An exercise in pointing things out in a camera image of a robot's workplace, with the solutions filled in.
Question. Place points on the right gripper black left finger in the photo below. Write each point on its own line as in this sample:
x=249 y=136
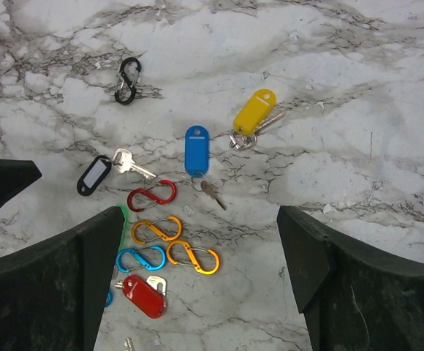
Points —
x=52 y=293

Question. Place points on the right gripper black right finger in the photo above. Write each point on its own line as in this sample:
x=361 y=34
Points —
x=352 y=295

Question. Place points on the black S-shaped carabiner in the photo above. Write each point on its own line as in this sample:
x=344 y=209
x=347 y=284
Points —
x=128 y=75

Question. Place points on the yellow key tag with key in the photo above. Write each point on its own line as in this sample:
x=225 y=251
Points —
x=253 y=119

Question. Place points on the blue s-shaped carabiner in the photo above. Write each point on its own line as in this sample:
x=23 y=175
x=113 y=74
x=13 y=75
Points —
x=142 y=260
x=109 y=298

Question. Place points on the blue window tag with key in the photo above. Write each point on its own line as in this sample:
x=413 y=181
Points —
x=129 y=344

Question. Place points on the red key tag with key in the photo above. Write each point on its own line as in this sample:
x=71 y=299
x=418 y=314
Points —
x=148 y=295

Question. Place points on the green key tag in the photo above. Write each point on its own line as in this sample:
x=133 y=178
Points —
x=125 y=213

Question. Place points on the black key tag with key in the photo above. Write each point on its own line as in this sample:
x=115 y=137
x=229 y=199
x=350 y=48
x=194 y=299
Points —
x=121 y=162

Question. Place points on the orange s-shaped carabiner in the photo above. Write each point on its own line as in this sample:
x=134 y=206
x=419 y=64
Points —
x=193 y=260
x=160 y=235

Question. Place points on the red S-shaped carabiner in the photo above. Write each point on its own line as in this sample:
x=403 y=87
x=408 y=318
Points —
x=155 y=199

